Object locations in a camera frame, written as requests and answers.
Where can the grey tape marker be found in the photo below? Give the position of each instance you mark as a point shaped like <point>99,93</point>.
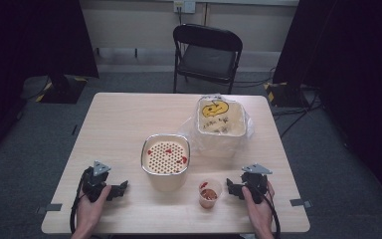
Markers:
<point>301,202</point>
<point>49,208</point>

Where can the black folding chair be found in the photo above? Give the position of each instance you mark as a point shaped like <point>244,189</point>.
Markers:
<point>209,59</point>

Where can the brown leftovers in cup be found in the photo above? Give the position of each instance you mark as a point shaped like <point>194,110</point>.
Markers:
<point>209,194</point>

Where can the yellow peel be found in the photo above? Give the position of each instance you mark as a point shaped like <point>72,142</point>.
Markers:
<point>214,109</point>

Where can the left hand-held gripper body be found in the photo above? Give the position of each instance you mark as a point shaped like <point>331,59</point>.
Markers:
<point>94,184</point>

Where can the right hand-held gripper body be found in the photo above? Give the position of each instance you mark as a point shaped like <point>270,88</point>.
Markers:
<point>256,181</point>

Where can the black curtain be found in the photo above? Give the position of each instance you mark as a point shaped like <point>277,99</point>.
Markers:
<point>30,49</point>
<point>354,66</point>

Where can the white wall socket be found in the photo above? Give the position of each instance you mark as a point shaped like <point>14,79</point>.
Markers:
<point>184,6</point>

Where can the person's left hand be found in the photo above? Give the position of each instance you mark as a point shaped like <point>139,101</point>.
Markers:
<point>91,212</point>

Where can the white container with perforated strainer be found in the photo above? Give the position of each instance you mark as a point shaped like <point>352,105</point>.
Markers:
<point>165,166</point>

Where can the red food scrap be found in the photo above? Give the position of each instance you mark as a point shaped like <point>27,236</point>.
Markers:
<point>183,160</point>
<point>168,151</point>
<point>150,152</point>

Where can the person's right hand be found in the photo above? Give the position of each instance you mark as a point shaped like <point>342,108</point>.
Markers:
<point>259,214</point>

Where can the black stand base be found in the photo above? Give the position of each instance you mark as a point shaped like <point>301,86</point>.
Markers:
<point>285,94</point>
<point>63,89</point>

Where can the clear plastic cup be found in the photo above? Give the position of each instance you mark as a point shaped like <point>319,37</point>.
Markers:
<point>209,202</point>

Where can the clear plastic bin bag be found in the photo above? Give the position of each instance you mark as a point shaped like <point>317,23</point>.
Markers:
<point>192,132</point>

